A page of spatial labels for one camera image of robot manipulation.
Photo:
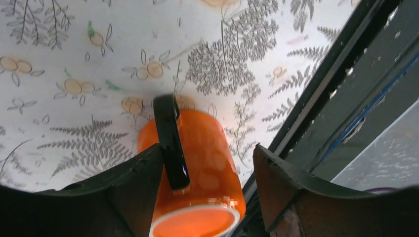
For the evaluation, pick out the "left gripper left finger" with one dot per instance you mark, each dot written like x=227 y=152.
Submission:
x=118 y=202

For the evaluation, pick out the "orange mug black handle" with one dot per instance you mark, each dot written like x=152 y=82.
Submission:
x=200 y=194

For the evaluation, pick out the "floral tablecloth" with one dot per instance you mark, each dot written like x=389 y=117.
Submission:
x=77 y=77

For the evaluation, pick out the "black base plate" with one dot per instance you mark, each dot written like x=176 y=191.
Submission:
x=367 y=80

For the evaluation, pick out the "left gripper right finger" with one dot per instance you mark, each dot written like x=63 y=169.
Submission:
x=295 y=203

